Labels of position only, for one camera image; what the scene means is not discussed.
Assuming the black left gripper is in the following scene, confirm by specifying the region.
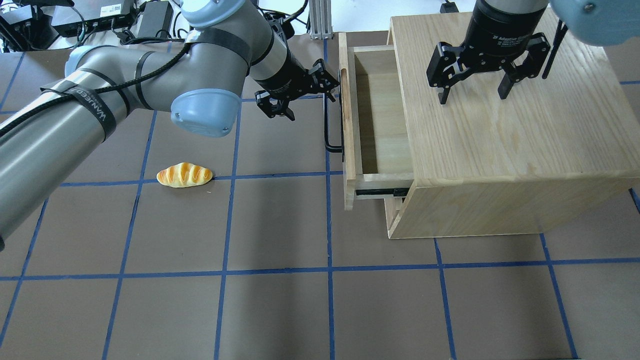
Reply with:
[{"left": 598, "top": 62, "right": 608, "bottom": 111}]
[{"left": 253, "top": 52, "right": 340, "bottom": 122}]

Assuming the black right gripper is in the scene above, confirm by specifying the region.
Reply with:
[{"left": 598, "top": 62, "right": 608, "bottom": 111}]
[{"left": 426, "top": 0, "right": 551, "bottom": 105}]

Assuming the black metal drawer handle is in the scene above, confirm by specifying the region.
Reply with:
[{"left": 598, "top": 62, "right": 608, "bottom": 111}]
[{"left": 323, "top": 85, "right": 345, "bottom": 162}]

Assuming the wooden drawer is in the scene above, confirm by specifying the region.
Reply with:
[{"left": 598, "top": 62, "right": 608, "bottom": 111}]
[
  {"left": 384, "top": 197, "right": 405, "bottom": 239},
  {"left": 338, "top": 32, "right": 414, "bottom": 210}
]

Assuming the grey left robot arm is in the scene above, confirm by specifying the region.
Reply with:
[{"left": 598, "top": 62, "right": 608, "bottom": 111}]
[{"left": 0, "top": 0, "right": 339, "bottom": 242}]

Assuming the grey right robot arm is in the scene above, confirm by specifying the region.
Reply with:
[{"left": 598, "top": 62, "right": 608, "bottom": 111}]
[{"left": 426, "top": 0, "right": 640, "bottom": 105}]

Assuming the light wooden drawer cabinet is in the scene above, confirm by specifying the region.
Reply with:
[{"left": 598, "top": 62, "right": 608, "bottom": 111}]
[{"left": 388, "top": 13, "right": 640, "bottom": 239}]

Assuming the toy bread roll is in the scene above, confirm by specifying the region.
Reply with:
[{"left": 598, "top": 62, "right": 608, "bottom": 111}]
[{"left": 156, "top": 162, "right": 214, "bottom": 189}]

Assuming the black power adapter brick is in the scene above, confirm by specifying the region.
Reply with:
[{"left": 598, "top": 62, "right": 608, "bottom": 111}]
[{"left": 136, "top": 0, "right": 174, "bottom": 39}]

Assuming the black electronics box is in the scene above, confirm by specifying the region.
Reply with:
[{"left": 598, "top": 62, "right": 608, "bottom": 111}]
[{"left": 51, "top": 0, "right": 137, "bottom": 38}]

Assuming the aluminium frame post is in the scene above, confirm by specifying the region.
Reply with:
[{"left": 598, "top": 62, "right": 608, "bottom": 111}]
[{"left": 307, "top": 0, "right": 334, "bottom": 40}]

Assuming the black cable bundle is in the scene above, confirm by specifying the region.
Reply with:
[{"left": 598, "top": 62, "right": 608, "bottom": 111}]
[{"left": 0, "top": 0, "right": 310, "bottom": 51}]

